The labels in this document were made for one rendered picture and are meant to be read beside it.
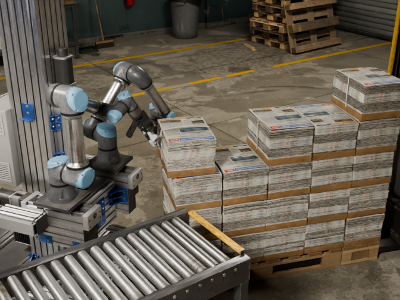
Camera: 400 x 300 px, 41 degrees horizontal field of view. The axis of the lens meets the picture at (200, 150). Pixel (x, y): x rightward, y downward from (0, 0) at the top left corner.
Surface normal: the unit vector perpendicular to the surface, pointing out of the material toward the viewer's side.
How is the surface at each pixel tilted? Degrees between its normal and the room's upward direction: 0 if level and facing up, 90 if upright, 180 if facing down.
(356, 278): 0
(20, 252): 0
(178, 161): 90
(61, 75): 90
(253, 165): 1
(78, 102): 82
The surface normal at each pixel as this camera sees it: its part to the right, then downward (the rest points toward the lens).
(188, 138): 0.04, -0.91
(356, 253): 0.27, 0.40
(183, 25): -0.17, 0.42
